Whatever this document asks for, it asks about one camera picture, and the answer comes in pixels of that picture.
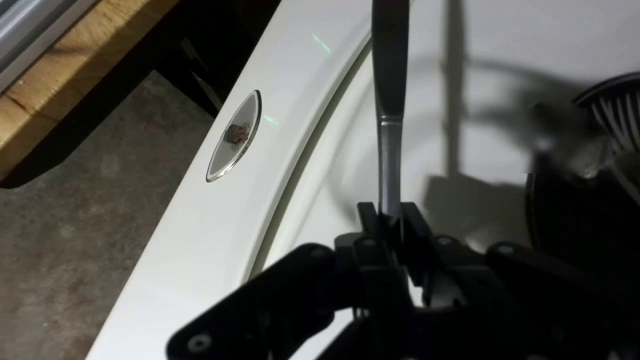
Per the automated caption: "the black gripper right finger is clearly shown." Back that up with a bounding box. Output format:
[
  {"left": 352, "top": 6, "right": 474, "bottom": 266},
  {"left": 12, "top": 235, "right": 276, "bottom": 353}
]
[{"left": 395, "top": 199, "right": 640, "bottom": 360}]

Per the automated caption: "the silver fork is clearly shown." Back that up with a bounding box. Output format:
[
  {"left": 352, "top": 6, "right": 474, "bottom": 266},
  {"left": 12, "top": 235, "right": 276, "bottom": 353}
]
[{"left": 572, "top": 70, "right": 640, "bottom": 157}]

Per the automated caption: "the black frying pan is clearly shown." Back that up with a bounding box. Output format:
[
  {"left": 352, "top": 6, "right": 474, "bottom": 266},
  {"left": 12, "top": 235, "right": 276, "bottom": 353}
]
[{"left": 524, "top": 145, "right": 640, "bottom": 285}]

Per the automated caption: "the silver knife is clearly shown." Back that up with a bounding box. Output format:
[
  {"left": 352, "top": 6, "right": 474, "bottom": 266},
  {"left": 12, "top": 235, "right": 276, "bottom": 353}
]
[{"left": 370, "top": 0, "right": 412, "bottom": 221}]

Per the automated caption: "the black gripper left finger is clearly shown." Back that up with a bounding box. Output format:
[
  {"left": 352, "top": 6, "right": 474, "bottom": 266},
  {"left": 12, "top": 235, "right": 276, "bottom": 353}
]
[{"left": 165, "top": 199, "right": 395, "bottom": 360}]

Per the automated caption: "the silver spoon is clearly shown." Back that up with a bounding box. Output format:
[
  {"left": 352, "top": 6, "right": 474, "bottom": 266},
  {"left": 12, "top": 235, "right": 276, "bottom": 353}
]
[{"left": 526, "top": 98, "right": 591, "bottom": 177}]

